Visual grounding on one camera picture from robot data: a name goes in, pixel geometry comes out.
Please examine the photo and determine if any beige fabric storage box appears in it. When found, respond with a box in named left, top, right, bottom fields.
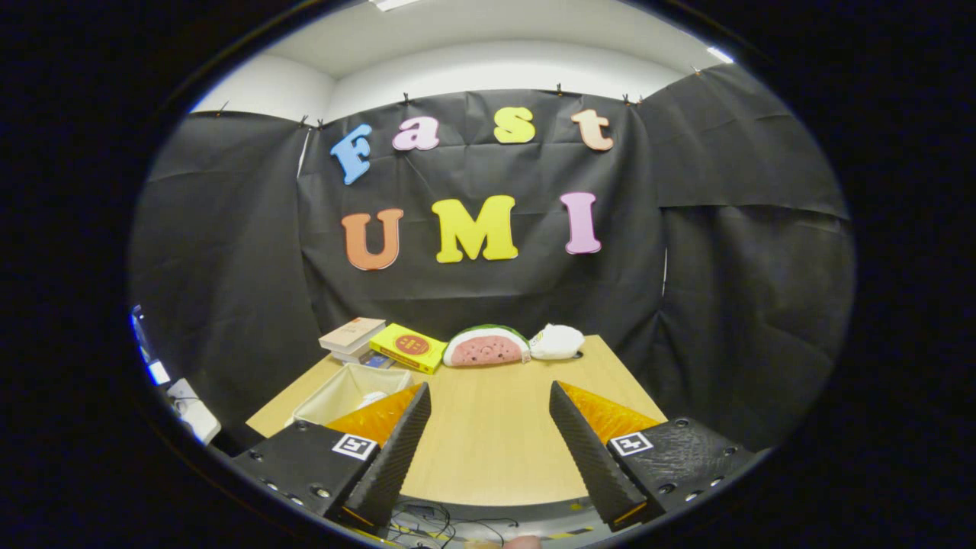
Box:
left=286, top=363, right=416, bottom=428

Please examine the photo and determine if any yellow book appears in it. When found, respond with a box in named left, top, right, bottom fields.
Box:
left=369, top=323, right=448, bottom=374

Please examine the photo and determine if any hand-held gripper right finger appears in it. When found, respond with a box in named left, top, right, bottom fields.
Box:
left=548, top=380, right=757, bottom=533

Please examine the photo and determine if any white plush toy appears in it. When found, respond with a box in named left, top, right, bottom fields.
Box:
left=529, top=324, right=586, bottom=361

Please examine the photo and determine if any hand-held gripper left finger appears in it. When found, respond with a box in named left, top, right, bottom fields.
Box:
left=230, top=382, right=432, bottom=530

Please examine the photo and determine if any blue and white object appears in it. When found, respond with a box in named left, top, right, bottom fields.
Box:
left=131, top=305, right=172, bottom=386

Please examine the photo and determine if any black cable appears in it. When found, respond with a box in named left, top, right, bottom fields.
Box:
left=385, top=502, right=523, bottom=548

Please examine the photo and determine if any row of black clips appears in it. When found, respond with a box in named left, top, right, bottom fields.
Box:
left=216, top=66, right=701, bottom=129

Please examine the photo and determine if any white box device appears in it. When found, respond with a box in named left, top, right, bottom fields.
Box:
left=166, top=377, right=222, bottom=446

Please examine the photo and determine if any watermelon slice plush toy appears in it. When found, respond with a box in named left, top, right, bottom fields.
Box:
left=443, top=325, right=531, bottom=368

